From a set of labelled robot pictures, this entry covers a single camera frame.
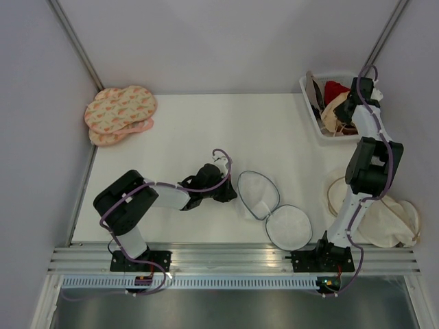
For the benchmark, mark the aluminium mounting rail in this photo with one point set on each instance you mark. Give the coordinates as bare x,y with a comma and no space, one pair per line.
228,259

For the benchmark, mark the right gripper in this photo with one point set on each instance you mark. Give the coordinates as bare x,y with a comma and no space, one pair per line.
339,112

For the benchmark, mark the cream laundry bag right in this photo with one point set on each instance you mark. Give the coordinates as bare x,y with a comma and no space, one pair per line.
388,222

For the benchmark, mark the aluminium frame post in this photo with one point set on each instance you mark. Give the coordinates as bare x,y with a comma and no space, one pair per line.
67,27
387,31

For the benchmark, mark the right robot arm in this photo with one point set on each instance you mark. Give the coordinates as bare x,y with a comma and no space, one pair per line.
369,176

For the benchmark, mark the floral laundry bag top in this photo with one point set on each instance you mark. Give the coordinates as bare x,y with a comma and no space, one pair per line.
115,108

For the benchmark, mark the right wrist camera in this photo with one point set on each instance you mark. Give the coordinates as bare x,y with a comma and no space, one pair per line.
376,93

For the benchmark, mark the floral laundry bag bottom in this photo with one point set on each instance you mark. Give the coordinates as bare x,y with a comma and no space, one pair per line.
106,140

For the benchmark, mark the red bra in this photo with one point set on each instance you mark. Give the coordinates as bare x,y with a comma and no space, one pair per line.
332,89

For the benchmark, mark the beige grey bra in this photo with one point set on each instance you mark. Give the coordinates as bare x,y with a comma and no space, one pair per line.
315,93

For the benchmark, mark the left aluminium frame post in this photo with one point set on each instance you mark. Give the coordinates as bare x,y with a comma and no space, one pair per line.
67,27

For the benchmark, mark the right aluminium frame post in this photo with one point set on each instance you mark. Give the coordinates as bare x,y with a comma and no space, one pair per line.
387,31

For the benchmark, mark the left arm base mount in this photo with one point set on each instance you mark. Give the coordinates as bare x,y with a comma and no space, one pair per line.
120,263

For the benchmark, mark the floral laundry bag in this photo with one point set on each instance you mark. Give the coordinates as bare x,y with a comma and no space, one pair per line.
115,108
106,140

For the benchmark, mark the white mesh laundry bag blue zipper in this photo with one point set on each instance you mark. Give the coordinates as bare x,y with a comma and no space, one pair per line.
258,199

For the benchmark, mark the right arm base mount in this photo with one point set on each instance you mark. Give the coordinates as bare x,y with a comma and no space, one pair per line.
309,261

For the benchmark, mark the white plastic basket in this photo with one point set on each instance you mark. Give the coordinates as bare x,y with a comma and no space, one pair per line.
366,117

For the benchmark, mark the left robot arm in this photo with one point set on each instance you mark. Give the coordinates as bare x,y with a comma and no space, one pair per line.
125,202

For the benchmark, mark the white slotted cable duct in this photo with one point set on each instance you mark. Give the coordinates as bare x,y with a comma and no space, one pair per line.
191,282

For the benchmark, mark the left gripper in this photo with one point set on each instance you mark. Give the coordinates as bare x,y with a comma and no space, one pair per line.
229,192

